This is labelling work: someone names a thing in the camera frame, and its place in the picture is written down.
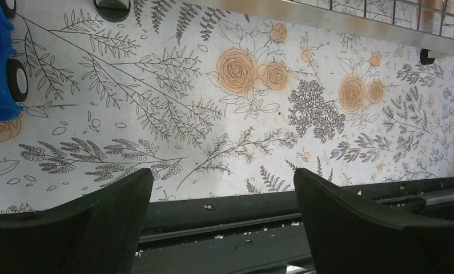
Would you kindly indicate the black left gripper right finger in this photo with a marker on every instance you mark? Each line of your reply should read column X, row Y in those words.
column 349, row 233

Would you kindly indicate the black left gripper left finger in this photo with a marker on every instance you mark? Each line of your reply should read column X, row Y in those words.
column 96, row 233

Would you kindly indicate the steel two-tier dish rack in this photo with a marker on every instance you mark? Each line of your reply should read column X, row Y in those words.
column 426, row 25

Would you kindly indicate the floral tablecloth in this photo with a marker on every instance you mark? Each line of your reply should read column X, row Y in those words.
column 215, row 103

